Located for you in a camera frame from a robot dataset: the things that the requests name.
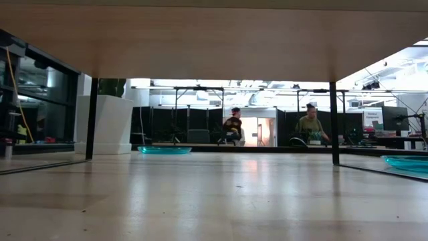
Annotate dark computer monitor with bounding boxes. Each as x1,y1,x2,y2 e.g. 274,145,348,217
381,106,410,132

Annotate black gantry frame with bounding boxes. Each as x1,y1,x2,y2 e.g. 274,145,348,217
173,86,225,145

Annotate blue translucent plastic plate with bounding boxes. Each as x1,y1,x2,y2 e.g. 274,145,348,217
137,145,193,155
380,155,428,174

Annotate black aluminium table frame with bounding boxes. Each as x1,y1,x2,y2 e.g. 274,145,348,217
13,143,428,157

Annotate yellow cable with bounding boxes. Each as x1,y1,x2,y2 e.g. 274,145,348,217
5,46,35,144

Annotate wooden shelf with black legs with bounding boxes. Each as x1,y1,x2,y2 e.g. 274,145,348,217
0,0,428,183

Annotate black room partition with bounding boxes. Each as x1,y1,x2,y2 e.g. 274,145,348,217
131,106,224,145

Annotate grey chair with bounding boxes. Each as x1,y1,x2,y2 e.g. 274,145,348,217
186,129,211,145

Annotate white hexagonal plant pot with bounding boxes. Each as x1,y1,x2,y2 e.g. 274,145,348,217
74,94,134,155

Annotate white printed sign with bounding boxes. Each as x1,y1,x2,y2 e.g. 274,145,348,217
363,110,384,129

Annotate person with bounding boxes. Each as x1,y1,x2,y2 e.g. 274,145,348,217
294,102,331,145
217,106,247,147

